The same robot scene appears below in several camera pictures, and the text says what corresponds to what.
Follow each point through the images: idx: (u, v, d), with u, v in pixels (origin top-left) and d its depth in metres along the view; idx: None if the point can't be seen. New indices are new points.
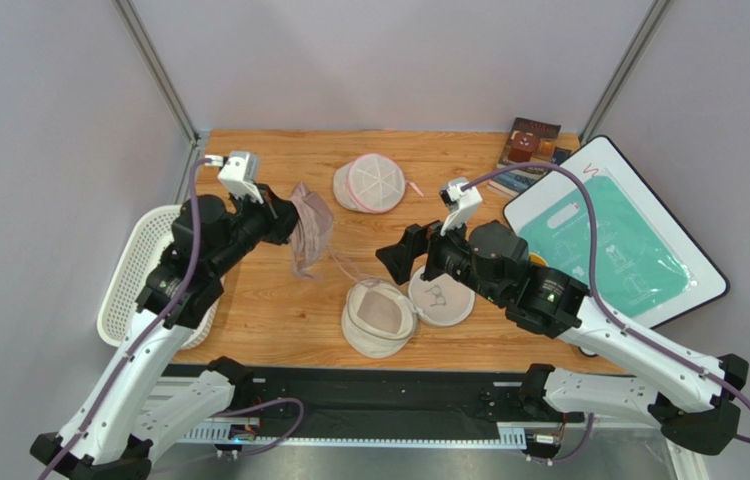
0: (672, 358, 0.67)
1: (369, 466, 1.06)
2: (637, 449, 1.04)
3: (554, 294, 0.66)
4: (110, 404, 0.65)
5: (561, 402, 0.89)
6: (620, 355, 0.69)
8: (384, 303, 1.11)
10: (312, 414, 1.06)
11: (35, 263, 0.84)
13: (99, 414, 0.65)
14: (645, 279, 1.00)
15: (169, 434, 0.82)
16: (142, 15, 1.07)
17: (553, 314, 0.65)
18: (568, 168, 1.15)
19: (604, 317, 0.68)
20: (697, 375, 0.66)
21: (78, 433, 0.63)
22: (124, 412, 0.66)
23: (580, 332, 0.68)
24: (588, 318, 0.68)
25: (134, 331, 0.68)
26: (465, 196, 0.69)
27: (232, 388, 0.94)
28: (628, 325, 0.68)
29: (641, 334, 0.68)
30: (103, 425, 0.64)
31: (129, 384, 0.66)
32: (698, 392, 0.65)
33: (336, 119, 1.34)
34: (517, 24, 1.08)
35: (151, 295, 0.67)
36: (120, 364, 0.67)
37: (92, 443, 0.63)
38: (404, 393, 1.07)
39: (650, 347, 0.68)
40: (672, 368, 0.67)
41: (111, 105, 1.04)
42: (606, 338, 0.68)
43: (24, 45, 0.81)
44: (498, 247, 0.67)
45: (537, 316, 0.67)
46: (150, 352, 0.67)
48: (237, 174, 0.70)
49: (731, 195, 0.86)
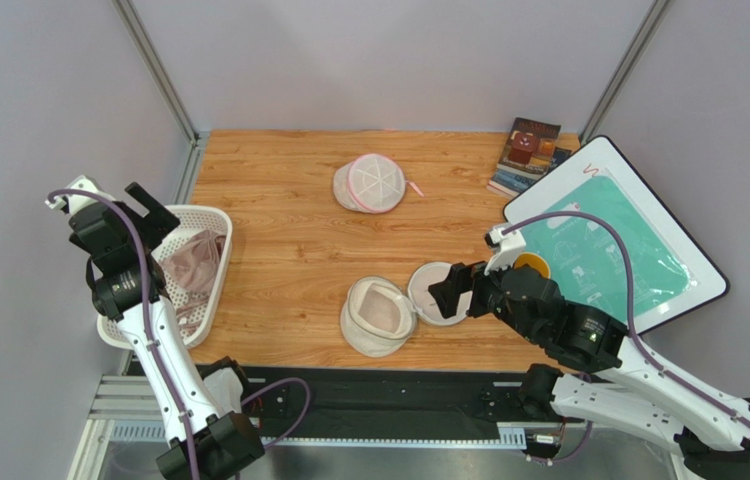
0: (707, 400, 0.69)
1: (369, 466, 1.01)
2: (637, 448, 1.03)
3: (595, 335, 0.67)
4: (181, 378, 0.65)
5: (569, 409, 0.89)
6: (657, 396, 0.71)
8: (387, 304, 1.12)
10: (312, 414, 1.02)
11: (34, 265, 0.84)
13: (183, 393, 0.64)
14: (645, 279, 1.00)
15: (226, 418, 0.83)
16: (141, 14, 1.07)
17: (593, 353, 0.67)
18: (568, 168, 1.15)
19: (643, 358, 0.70)
20: (729, 417, 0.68)
21: (184, 416, 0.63)
22: (194, 373, 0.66)
23: (621, 371, 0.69)
24: (629, 357, 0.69)
25: (135, 330, 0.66)
26: (509, 240, 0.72)
27: (231, 370, 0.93)
28: (666, 367, 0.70)
29: (678, 375, 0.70)
30: (193, 395, 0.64)
31: (177, 355, 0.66)
32: (730, 433, 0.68)
33: (336, 118, 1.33)
34: (518, 24, 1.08)
35: (118, 301, 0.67)
36: (156, 357, 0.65)
37: (200, 411, 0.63)
38: (404, 394, 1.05)
39: (688, 388, 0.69)
40: (707, 409, 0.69)
41: (110, 103, 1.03)
42: (644, 378, 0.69)
43: (23, 45, 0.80)
44: (531, 290, 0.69)
45: (576, 353, 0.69)
46: (165, 327, 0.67)
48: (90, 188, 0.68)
49: (732, 194, 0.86)
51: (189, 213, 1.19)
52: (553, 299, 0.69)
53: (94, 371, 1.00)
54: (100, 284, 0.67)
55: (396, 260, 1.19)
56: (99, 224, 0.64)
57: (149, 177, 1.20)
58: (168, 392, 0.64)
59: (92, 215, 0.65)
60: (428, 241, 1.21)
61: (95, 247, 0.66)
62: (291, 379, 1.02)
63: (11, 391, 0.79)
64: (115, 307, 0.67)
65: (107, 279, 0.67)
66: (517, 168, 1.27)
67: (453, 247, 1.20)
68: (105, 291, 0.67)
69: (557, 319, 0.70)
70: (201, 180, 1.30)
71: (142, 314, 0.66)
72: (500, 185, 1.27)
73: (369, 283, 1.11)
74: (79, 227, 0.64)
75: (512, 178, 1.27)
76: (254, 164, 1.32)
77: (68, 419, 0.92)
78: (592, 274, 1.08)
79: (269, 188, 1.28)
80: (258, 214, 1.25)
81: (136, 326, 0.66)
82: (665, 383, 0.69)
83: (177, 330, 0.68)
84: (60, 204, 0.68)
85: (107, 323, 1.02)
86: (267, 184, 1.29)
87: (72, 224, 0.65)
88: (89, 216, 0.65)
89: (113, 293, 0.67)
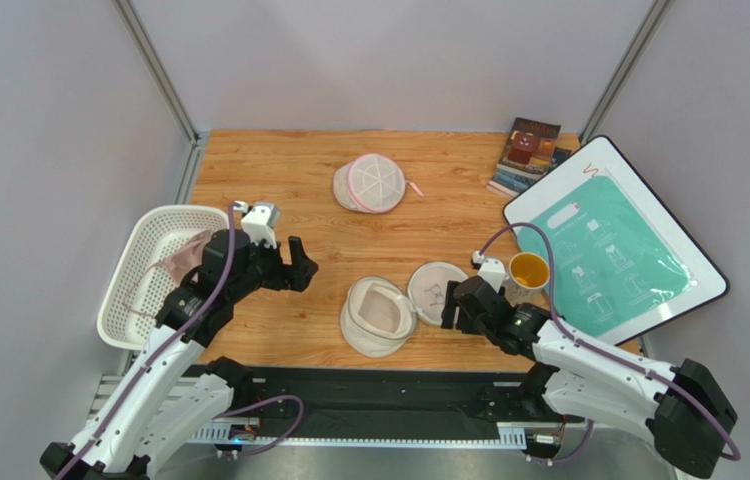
0: (618, 362, 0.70)
1: (369, 466, 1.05)
2: (637, 449, 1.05)
3: (522, 320, 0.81)
4: (124, 413, 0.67)
5: (560, 402, 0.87)
6: (581, 369, 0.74)
8: (387, 304, 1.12)
10: (312, 414, 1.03)
11: (33, 265, 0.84)
13: (112, 424, 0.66)
14: (644, 279, 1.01)
15: (168, 447, 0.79)
16: (141, 14, 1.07)
17: (519, 337, 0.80)
18: (568, 169, 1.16)
19: (562, 333, 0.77)
20: (643, 376, 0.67)
21: (91, 441, 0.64)
22: (138, 417, 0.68)
23: (539, 347, 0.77)
24: (547, 334, 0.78)
25: (153, 344, 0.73)
26: (488, 260, 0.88)
27: (231, 392, 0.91)
28: (580, 337, 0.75)
29: (594, 345, 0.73)
30: (115, 432, 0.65)
31: (145, 394, 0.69)
32: (644, 391, 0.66)
33: (336, 118, 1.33)
34: (518, 24, 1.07)
35: (171, 312, 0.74)
36: (135, 379, 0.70)
37: (103, 451, 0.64)
38: (404, 394, 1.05)
39: (601, 354, 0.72)
40: (620, 370, 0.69)
41: (111, 104, 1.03)
42: (560, 349, 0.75)
43: (23, 46, 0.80)
44: (467, 291, 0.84)
45: (511, 340, 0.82)
46: (166, 364, 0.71)
48: (261, 220, 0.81)
49: (732, 195, 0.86)
51: (180, 212, 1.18)
52: (487, 298, 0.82)
53: (94, 371, 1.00)
54: (178, 289, 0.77)
55: (395, 260, 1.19)
56: (219, 251, 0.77)
57: (149, 177, 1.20)
58: (110, 409, 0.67)
59: (225, 244, 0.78)
60: (429, 241, 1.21)
61: (205, 263, 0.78)
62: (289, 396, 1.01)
63: (11, 390, 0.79)
64: (165, 314, 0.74)
65: (184, 289, 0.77)
66: (517, 168, 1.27)
67: (453, 247, 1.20)
68: (174, 298, 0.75)
69: (500, 315, 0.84)
70: (201, 180, 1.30)
71: (163, 341, 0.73)
72: (500, 185, 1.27)
73: (368, 283, 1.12)
74: (213, 242, 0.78)
75: (512, 178, 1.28)
76: (254, 164, 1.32)
77: (68, 420, 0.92)
78: (592, 274, 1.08)
79: (269, 188, 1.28)
80: None
81: (154, 343, 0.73)
82: (579, 353, 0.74)
83: (172, 373, 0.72)
84: (241, 209, 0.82)
85: (108, 324, 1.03)
86: (267, 184, 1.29)
87: (213, 239, 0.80)
88: (223, 240, 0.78)
89: (175, 304, 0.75)
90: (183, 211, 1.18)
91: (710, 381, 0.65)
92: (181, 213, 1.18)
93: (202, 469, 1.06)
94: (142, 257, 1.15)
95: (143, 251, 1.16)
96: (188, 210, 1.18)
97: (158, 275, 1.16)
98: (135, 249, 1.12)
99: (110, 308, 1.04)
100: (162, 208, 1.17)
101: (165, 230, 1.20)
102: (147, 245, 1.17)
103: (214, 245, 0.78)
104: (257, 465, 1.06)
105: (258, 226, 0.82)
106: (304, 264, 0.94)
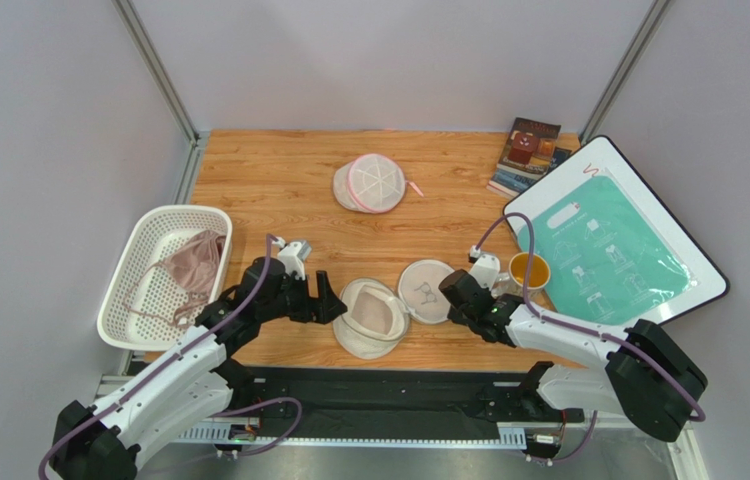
0: (575, 329, 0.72)
1: (369, 466, 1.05)
2: (637, 448, 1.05)
3: (497, 308, 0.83)
4: (149, 390, 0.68)
5: (553, 393, 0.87)
6: (548, 344, 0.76)
8: (379, 306, 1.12)
10: (312, 414, 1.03)
11: (32, 265, 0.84)
13: (135, 396, 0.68)
14: (645, 279, 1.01)
15: (159, 439, 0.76)
16: (142, 15, 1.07)
17: (493, 322, 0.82)
18: (569, 169, 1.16)
19: (531, 311, 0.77)
20: (598, 340, 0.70)
21: (114, 405, 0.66)
22: (160, 398, 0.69)
23: (512, 328, 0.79)
24: (518, 316, 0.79)
25: (188, 337, 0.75)
26: (483, 256, 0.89)
27: (230, 393, 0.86)
28: (544, 312, 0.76)
29: (557, 319, 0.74)
30: (136, 405, 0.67)
31: (171, 379, 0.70)
32: (598, 352, 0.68)
33: (336, 118, 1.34)
34: (518, 25, 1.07)
35: (207, 319, 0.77)
36: (165, 362, 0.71)
37: (121, 419, 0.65)
38: (404, 394, 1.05)
39: (563, 326, 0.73)
40: (578, 338, 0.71)
41: (110, 105, 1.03)
42: (529, 328, 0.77)
43: (23, 47, 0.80)
44: (449, 281, 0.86)
45: (489, 327, 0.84)
46: (196, 358, 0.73)
48: (292, 252, 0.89)
49: (732, 195, 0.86)
51: (180, 212, 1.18)
52: (468, 289, 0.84)
53: (94, 371, 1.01)
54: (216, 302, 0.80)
55: (395, 260, 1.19)
56: (255, 275, 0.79)
57: (149, 177, 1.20)
58: (138, 381, 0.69)
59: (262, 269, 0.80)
60: (429, 241, 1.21)
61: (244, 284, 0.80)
62: (289, 398, 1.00)
63: (12, 391, 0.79)
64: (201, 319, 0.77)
65: (220, 302, 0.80)
66: (517, 168, 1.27)
67: (453, 247, 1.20)
68: (211, 308, 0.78)
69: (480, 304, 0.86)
70: (201, 180, 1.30)
71: (198, 336, 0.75)
72: (500, 185, 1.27)
73: (360, 284, 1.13)
74: (252, 265, 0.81)
75: (512, 178, 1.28)
76: (254, 164, 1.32)
77: None
78: (592, 273, 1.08)
79: (269, 188, 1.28)
80: (258, 214, 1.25)
81: (189, 337, 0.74)
82: (544, 328, 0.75)
83: (199, 368, 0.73)
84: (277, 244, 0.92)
85: (108, 324, 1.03)
86: (267, 184, 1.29)
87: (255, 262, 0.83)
88: (261, 264, 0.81)
89: (212, 312, 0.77)
90: (182, 211, 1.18)
91: (665, 338, 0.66)
92: (181, 213, 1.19)
93: (203, 469, 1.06)
94: (142, 256, 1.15)
95: (143, 251, 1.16)
96: (187, 210, 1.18)
97: (158, 275, 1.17)
98: (135, 249, 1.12)
99: (111, 308, 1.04)
100: (161, 208, 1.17)
101: (165, 231, 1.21)
102: (147, 245, 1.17)
103: (253, 268, 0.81)
104: (257, 465, 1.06)
105: (290, 259, 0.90)
106: (330, 300, 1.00)
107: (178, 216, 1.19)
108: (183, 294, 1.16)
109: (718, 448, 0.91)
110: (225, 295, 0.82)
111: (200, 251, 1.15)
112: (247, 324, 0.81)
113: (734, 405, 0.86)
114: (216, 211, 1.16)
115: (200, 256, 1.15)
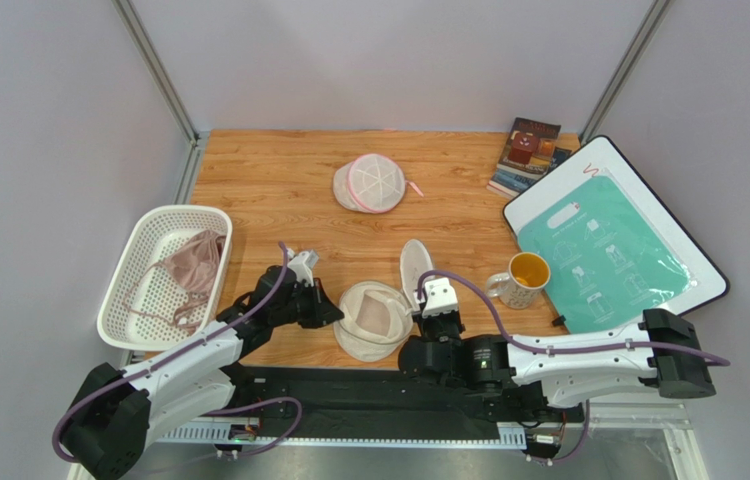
0: (598, 349, 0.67)
1: (368, 466, 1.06)
2: (638, 448, 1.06)
3: (486, 361, 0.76)
4: (177, 364, 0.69)
5: (566, 401, 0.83)
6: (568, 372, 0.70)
8: (379, 308, 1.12)
10: (312, 414, 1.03)
11: (31, 266, 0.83)
13: (162, 368, 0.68)
14: (645, 279, 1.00)
15: (164, 422, 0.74)
16: (141, 16, 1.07)
17: (495, 378, 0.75)
18: (569, 168, 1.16)
19: (530, 351, 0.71)
20: (627, 350, 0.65)
21: (143, 372, 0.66)
22: (185, 374, 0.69)
23: (520, 377, 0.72)
24: (517, 360, 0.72)
25: (211, 328, 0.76)
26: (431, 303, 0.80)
27: (232, 388, 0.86)
28: (550, 346, 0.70)
29: (566, 347, 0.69)
30: (164, 375, 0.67)
31: (196, 360, 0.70)
32: (637, 364, 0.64)
33: (336, 119, 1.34)
34: (519, 24, 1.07)
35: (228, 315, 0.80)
36: (191, 344, 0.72)
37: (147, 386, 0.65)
38: (404, 393, 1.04)
39: (578, 352, 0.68)
40: (605, 356, 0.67)
41: (110, 105, 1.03)
42: (542, 367, 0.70)
43: (22, 46, 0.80)
44: (418, 364, 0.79)
45: (488, 384, 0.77)
46: (219, 346, 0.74)
48: (301, 261, 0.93)
49: (733, 194, 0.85)
51: (177, 212, 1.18)
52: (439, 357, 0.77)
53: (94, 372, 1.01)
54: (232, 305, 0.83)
55: (394, 260, 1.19)
56: (270, 282, 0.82)
57: (149, 177, 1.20)
58: (167, 354, 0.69)
59: (276, 276, 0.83)
60: (429, 241, 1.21)
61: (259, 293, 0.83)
62: (288, 399, 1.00)
63: (13, 391, 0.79)
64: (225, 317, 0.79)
65: (235, 305, 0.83)
66: (517, 168, 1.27)
67: (453, 247, 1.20)
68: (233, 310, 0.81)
69: (460, 367, 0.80)
70: (202, 180, 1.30)
71: (219, 328, 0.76)
72: (500, 185, 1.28)
73: (363, 287, 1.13)
74: (267, 272, 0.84)
75: (512, 178, 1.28)
76: (254, 164, 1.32)
77: None
78: (592, 273, 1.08)
79: (269, 188, 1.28)
80: (258, 214, 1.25)
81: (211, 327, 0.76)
82: (559, 361, 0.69)
83: (218, 357, 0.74)
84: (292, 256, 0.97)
85: (108, 325, 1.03)
86: (267, 184, 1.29)
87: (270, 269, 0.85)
88: (276, 272, 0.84)
89: (232, 312, 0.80)
90: (178, 212, 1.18)
91: (672, 317, 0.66)
92: (177, 214, 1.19)
93: (204, 468, 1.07)
94: (142, 256, 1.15)
95: (143, 251, 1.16)
96: (183, 211, 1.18)
97: (158, 275, 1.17)
98: (136, 249, 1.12)
99: (110, 308, 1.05)
100: (159, 208, 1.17)
101: (165, 231, 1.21)
102: (147, 245, 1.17)
103: (267, 276, 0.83)
104: (258, 464, 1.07)
105: (300, 268, 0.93)
106: (325, 307, 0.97)
107: (177, 216, 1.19)
108: (183, 294, 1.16)
109: (718, 448, 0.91)
110: (238, 300, 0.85)
111: (200, 250, 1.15)
112: (260, 328, 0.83)
113: (735, 407, 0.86)
114: (215, 211, 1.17)
115: (201, 254, 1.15)
